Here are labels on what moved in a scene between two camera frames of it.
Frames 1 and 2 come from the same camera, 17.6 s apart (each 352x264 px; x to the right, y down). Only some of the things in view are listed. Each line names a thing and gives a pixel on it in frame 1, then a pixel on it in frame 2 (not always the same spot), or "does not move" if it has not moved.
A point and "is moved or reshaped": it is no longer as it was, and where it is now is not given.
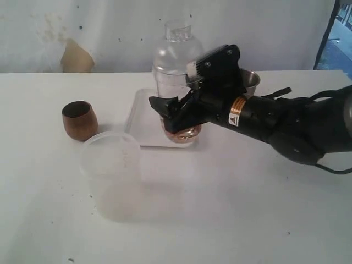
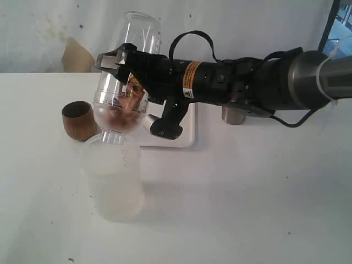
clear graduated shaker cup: x=169 y=85 is moved or reshaped
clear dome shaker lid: x=172 y=54 to x=119 y=112
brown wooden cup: x=80 y=120 does not move
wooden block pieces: x=186 y=135 to x=125 y=113
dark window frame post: x=336 y=4 does not move
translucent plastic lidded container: x=111 y=160 does not move
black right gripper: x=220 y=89 to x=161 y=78
